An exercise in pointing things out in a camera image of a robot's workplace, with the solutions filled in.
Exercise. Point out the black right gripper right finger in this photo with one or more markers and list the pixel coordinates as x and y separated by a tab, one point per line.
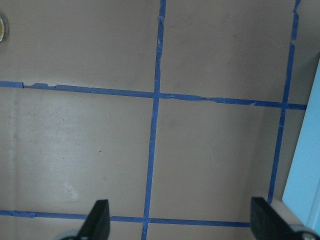
266	223

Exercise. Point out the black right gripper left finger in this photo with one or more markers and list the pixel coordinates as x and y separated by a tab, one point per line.
97	225

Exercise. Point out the yellow toy beetle car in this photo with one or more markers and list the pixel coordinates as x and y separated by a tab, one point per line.
4	28

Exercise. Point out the light blue plastic bin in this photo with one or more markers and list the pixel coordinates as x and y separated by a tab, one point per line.
302	190

